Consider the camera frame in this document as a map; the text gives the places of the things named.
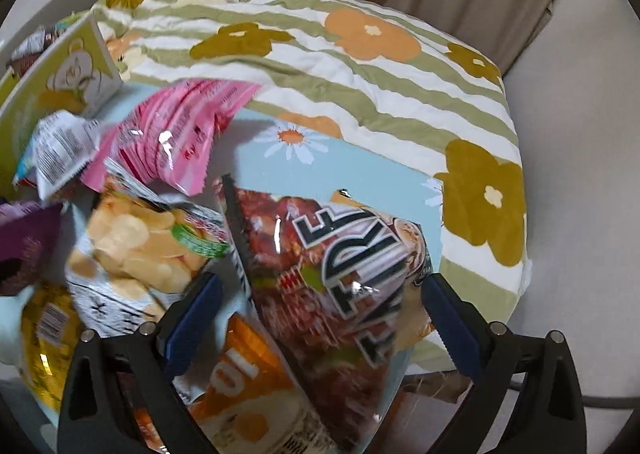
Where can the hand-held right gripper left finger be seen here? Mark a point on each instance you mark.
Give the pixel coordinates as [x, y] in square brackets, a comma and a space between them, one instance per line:
[195, 319]

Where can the light blue daisy mat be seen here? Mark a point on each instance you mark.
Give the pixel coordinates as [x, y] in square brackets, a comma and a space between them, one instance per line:
[260, 159]

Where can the orange snack bag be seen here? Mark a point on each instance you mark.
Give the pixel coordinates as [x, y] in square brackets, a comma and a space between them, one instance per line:
[240, 374]

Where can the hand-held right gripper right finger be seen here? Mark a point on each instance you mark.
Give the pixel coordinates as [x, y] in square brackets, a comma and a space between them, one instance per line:
[450, 324]

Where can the purple snack bag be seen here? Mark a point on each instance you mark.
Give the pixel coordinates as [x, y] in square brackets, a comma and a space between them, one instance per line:
[25, 244]

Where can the white potato chips bag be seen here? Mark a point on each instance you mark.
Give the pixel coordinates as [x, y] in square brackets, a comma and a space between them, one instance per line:
[130, 244]

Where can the small white barcode packet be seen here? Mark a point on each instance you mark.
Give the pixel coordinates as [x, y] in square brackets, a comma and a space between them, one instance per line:
[60, 149]

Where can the yellow snack bag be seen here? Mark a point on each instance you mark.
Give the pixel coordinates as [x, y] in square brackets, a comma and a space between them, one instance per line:
[45, 349]

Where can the green cardboard box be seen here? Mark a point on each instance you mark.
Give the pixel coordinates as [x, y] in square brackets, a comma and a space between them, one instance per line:
[75, 69]

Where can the green striped floral quilt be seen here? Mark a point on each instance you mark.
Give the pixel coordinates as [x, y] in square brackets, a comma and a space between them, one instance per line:
[350, 84]

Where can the pink striped snack bag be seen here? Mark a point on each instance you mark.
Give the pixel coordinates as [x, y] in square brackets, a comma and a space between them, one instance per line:
[175, 129]

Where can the red brown snack bag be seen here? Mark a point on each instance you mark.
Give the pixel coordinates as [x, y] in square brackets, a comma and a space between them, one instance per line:
[300, 254]

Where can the brown white snack packet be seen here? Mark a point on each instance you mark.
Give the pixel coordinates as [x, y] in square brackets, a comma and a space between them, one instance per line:
[35, 47]

